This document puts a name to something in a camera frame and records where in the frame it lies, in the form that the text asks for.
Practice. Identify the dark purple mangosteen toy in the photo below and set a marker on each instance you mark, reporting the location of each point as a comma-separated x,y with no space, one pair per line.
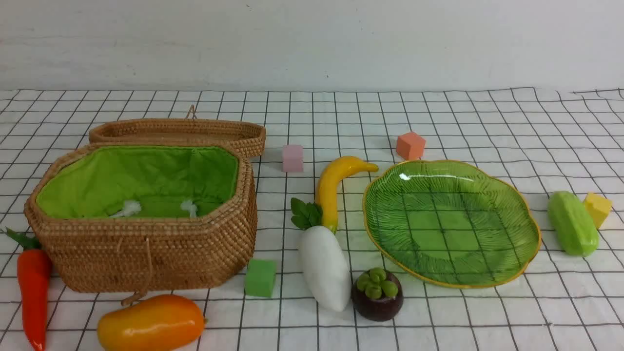
377,294

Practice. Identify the woven wicker basket green lining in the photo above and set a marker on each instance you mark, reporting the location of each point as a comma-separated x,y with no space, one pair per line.
138,216

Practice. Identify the orange yellow mango toy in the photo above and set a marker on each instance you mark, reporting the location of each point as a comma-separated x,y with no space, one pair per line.
162,323

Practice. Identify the green leaf-shaped glass plate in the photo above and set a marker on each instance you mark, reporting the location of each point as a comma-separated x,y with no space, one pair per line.
450,224

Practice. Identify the green foam cube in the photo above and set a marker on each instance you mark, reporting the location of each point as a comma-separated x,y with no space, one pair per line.
260,278

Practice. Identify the yellow foam cube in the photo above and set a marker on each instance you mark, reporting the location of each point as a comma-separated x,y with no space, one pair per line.
598,208

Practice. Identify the woven wicker basket lid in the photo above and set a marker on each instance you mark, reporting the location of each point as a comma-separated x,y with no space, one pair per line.
245,137

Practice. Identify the green cucumber toy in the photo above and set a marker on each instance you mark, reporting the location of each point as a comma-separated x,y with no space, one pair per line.
573,225

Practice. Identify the yellow banana toy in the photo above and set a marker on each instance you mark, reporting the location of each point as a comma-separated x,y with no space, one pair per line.
332,175

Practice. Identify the white radish toy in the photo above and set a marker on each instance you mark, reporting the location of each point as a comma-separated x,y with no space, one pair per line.
323,263

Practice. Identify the pink foam cube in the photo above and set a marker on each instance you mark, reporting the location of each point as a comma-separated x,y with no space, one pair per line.
292,158

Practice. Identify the orange foam cube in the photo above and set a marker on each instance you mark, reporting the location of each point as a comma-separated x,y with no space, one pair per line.
410,146

